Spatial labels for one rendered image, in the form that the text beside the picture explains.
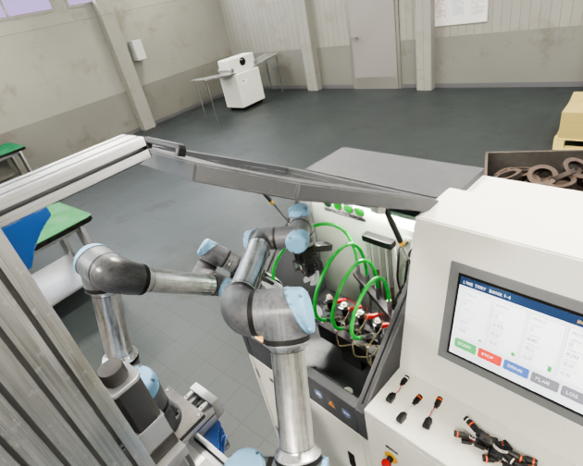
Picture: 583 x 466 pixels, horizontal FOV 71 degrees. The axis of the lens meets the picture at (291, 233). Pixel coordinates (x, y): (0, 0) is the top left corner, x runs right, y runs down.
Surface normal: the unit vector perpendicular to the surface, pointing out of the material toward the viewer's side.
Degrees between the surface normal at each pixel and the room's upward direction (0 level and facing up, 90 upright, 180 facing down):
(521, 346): 76
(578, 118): 90
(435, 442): 0
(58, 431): 90
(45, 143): 90
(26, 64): 90
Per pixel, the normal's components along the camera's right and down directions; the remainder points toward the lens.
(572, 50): -0.63, 0.50
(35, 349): 0.76, 0.22
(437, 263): -0.72, 0.27
